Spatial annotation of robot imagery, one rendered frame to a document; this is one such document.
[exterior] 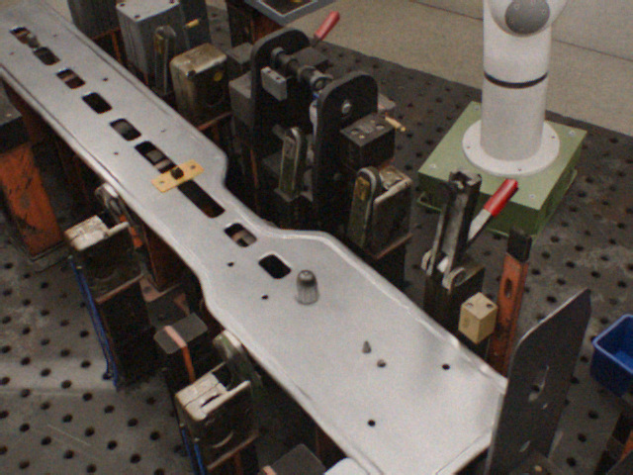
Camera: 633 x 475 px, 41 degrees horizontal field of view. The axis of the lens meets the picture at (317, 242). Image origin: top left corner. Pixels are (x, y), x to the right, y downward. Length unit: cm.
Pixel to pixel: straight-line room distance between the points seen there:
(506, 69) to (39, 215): 92
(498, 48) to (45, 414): 101
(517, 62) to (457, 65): 185
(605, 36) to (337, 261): 258
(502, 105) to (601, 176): 36
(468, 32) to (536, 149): 193
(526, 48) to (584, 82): 182
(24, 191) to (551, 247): 101
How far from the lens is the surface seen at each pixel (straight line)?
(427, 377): 112
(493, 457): 90
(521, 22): 147
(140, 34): 163
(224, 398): 106
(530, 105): 164
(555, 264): 169
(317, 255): 126
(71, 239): 129
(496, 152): 171
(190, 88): 152
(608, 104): 332
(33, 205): 170
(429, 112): 202
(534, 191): 168
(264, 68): 136
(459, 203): 109
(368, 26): 365
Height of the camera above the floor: 192
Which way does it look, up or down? 46 degrees down
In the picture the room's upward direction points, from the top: 3 degrees counter-clockwise
